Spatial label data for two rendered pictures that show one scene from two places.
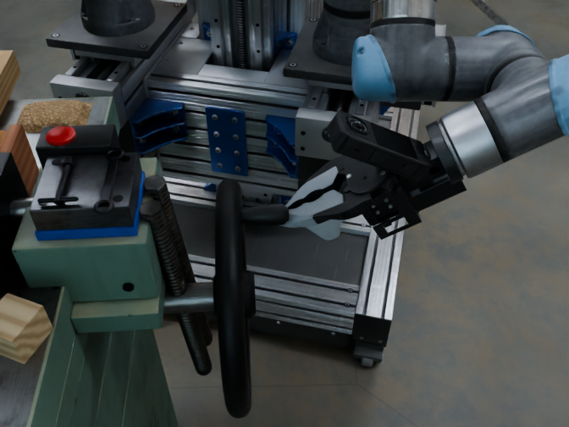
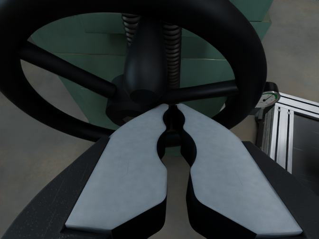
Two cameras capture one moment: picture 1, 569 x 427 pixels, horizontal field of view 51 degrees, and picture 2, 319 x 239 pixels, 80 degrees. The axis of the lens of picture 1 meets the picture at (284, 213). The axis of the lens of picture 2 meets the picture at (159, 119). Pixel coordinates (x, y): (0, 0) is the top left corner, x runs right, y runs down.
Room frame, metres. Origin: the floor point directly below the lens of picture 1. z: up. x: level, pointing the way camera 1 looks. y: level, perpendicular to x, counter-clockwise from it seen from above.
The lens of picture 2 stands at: (0.50, -0.06, 1.01)
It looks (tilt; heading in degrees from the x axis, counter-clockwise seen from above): 63 degrees down; 94
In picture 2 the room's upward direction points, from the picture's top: 2 degrees clockwise
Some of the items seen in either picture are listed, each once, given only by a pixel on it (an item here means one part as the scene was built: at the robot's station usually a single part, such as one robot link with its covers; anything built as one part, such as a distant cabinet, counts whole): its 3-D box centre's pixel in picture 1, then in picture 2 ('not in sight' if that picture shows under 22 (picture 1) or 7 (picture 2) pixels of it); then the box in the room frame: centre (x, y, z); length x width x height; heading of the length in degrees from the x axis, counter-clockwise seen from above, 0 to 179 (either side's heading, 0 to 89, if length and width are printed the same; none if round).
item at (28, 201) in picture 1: (35, 208); not in sight; (0.47, 0.27, 0.95); 0.09 x 0.07 x 0.09; 4
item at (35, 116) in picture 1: (52, 112); not in sight; (0.71, 0.33, 0.91); 0.10 x 0.07 x 0.02; 94
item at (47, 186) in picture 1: (87, 175); not in sight; (0.48, 0.21, 0.99); 0.13 x 0.11 x 0.06; 4
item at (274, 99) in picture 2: not in sight; (260, 96); (0.71, 0.21, 0.65); 0.06 x 0.04 x 0.08; 4
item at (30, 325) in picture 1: (15, 328); not in sight; (0.33, 0.26, 0.92); 0.04 x 0.04 x 0.04; 68
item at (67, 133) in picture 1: (60, 135); not in sight; (0.51, 0.24, 1.02); 0.03 x 0.03 x 0.01
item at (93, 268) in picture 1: (99, 228); not in sight; (0.47, 0.21, 0.91); 0.15 x 0.14 x 0.09; 4
